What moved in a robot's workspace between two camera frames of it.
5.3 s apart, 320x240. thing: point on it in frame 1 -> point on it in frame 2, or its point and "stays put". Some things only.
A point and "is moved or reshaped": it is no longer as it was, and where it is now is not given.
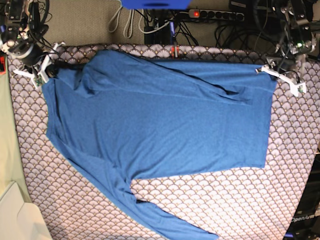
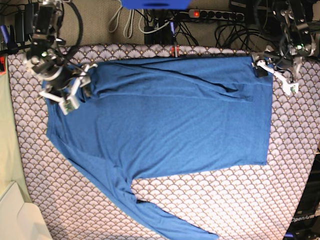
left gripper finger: x=273 y=78 -> x=259 y=72
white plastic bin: x=19 y=220 stays put
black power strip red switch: x=226 y=15 stays put
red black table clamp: x=174 y=49 stays put
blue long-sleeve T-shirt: x=131 y=118 is moved or reshaped
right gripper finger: x=51 y=70 -> x=85 y=92
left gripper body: x=29 y=54 -> x=50 y=67
